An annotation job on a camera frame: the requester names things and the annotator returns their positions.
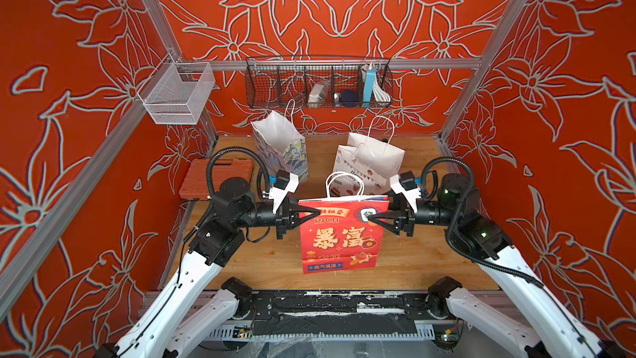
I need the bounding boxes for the white slotted cable duct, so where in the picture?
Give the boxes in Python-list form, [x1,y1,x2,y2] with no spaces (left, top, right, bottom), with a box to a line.
[204,323,437,343]

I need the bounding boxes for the black wire wall basket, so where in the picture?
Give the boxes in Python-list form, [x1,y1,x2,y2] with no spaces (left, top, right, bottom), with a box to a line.
[244,55,394,109]

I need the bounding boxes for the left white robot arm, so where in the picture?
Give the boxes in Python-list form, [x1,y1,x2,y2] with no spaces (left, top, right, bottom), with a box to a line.
[95,147,320,357]

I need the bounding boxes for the white wire mesh basket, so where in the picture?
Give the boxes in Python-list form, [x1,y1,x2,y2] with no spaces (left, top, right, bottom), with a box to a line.
[139,56,216,126]

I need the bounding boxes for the orange plastic tool case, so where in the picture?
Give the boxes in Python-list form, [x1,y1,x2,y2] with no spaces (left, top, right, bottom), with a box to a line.
[178,158,254,202]

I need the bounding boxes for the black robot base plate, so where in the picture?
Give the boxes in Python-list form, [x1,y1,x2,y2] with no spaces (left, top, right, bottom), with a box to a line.
[246,290,444,335]

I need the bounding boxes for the light blue box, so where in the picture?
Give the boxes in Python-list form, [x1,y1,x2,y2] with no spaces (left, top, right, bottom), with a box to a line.
[361,65,376,108]

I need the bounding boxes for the red RICH paper bag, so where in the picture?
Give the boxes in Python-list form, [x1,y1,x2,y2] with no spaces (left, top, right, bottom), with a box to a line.
[300,172,389,273]

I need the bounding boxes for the dark blue round object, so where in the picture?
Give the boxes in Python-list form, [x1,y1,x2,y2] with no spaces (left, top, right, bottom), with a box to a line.
[339,89,359,108]

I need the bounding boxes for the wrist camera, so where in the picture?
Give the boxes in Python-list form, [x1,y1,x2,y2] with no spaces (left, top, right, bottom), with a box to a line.
[268,169,300,214]
[389,171,422,212]

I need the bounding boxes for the white happy day paper bag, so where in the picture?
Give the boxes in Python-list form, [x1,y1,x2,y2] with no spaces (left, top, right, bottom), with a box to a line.
[331,115,405,196]

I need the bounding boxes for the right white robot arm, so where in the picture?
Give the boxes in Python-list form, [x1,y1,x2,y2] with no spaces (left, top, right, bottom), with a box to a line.
[368,157,626,357]

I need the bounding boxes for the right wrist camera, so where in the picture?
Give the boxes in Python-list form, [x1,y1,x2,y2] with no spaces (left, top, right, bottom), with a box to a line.
[389,171,422,212]

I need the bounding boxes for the colourful patterned paper bag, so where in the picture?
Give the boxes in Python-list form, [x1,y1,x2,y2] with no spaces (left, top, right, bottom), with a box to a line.
[251,104,309,182]

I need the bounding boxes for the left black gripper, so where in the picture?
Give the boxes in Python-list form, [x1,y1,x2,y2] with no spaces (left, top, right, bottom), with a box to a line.
[234,198,321,241]

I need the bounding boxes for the silver packet in basket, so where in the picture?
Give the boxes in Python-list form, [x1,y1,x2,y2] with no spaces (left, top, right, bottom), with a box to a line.
[307,81,330,109]

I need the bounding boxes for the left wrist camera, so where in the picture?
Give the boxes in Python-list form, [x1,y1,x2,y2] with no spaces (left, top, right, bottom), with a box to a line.
[268,169,300,214]

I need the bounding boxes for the white cable in basket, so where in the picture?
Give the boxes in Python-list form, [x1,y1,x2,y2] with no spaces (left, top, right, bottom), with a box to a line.
[372,76,392,106]

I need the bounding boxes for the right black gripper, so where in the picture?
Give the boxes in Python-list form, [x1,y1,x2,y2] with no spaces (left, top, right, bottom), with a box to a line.
[369,191,460,240]

